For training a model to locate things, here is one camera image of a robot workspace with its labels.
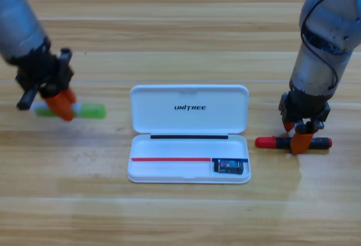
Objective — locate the red and black marker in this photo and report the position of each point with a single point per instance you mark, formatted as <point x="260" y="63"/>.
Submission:
<point x="266" y="142"/>

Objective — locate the white Unitree pencil case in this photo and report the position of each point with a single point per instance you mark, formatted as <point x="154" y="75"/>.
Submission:
<point x="189" y="122"/>

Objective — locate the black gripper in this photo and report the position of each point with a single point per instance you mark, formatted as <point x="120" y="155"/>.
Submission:
<point x="304" y="110"/>
<point x="42" y="71"/>

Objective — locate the green and white pen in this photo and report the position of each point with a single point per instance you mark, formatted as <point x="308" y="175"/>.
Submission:
<point x="91" y="110"/>

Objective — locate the black and blue eraser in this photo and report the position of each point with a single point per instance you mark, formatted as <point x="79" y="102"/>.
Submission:
<point x="228" y="166"/>

